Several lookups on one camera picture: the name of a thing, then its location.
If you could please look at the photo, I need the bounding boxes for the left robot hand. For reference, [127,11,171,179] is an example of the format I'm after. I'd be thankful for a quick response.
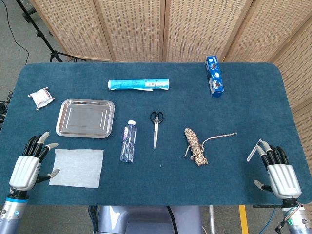
[9,131,60,191]

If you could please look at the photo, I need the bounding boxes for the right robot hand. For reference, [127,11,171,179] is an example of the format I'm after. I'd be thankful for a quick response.
[253,140,302,198]

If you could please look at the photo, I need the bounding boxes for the stainless steel tray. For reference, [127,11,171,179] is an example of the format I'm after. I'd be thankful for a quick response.
[55,98,116,139]

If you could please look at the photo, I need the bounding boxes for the clear thin tube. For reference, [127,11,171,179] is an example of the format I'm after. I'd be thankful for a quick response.
[246,138,263,162]

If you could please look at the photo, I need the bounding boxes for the yellow floor tape strip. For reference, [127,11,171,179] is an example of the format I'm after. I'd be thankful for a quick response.
[238,205,249,234]

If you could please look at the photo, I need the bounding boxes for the white snack packet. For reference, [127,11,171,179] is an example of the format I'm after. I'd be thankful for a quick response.
[27,87,55,111]

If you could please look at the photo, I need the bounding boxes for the silver table leg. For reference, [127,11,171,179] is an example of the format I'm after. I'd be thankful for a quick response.
[209,205,216,234]

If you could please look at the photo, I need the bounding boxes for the clear plastic water bottle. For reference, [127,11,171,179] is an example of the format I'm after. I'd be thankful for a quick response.
[119,119,137,163]

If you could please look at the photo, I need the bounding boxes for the blue carpet table cover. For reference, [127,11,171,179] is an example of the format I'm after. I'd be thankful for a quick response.
[0,62,305,207]

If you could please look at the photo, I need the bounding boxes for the blue cookie box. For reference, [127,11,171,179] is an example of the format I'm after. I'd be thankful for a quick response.
[205,56,224,98]

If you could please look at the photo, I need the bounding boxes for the grey robot torso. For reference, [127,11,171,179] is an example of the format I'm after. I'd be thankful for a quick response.
[97,206,203,234]

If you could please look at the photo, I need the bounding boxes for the black tripod stand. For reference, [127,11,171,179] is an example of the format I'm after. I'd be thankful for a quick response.
[16,0,86,63]

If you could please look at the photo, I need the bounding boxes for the light blue wrapped roll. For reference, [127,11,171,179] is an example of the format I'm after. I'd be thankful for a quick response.
[107,78,170,92]

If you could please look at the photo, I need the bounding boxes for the blue cable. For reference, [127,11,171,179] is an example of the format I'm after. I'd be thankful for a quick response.
[258,207,277,234]

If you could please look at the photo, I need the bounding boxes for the black cable bundle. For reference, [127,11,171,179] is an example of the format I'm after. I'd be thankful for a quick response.
[0,90,13,122]

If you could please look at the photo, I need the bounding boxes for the beige braided rope bundle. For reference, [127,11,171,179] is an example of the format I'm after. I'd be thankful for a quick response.
[182,127,237,167]

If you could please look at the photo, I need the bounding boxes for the black cable on torso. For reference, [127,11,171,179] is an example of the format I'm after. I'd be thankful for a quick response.
[166,206,178,234]

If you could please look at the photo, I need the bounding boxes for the black handled scissors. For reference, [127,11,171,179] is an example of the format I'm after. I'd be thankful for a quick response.
[150,111,165,149]

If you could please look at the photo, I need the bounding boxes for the thin black floor cable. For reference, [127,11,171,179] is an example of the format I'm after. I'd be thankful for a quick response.
[5,0,30,66]

